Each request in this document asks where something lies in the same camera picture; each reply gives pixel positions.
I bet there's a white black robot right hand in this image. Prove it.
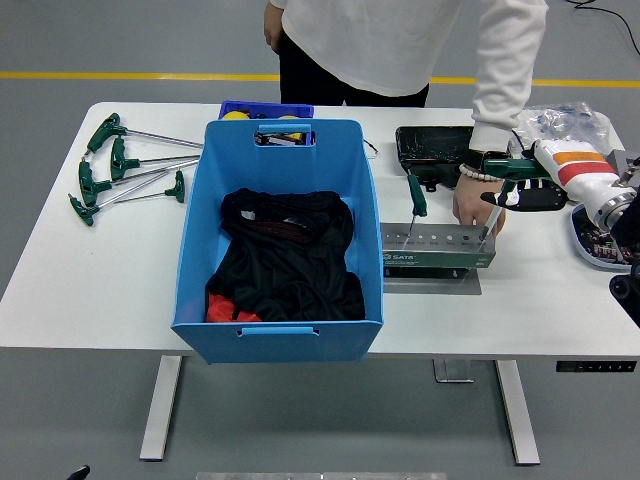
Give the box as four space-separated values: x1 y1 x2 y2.
480 139 621 215

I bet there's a person's right hand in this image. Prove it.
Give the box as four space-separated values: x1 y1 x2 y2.
263 0 286 54

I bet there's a person's left hand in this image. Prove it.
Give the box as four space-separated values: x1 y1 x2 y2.
452 172 507 236

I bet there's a large green T-handle hex key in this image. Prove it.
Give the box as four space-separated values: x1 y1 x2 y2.
478 157 546 242

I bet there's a thin green T-handle hex key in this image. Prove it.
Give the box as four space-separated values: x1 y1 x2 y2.
405 173 429 241

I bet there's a grey green hex key stand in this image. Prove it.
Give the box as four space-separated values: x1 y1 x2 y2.
380 222 497 296

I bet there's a grey box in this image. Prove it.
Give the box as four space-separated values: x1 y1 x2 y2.
604 148 640 177

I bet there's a large blue plastic box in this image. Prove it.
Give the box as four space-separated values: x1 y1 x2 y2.
170 118 385 365

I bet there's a clear plastic bag of components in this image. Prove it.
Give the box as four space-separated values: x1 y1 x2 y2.
512 101 614 154

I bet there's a black plastic case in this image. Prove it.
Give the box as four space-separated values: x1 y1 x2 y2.
394 125 476 194

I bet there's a grey bowl of components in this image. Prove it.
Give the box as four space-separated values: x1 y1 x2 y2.
570 203 634 271

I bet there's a dark blue plastic bin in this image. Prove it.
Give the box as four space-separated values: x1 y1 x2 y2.
218 99 316 122

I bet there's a person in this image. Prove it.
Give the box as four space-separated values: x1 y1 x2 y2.
263 0 550 236

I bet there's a white table leg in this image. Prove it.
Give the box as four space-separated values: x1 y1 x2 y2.
494 358 541 466
138 354 184 462

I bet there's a grey metal floor plate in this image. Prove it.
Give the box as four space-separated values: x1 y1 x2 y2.
433 358 475 384

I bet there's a black cloth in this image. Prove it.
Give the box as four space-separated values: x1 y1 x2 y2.
204 187 366 324

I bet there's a black table control panel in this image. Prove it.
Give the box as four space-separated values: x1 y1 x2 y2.
555 359 639 374

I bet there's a red cloth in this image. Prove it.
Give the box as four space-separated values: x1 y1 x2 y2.
206 293 262 324

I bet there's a white bead bracelet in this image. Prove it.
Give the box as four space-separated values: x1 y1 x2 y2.
458 163 504 183

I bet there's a black floor cable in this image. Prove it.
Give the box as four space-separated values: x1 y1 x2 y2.
564 0 640 54

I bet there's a short green T-handle hex key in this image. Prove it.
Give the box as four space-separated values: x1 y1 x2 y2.
113 169 186 204

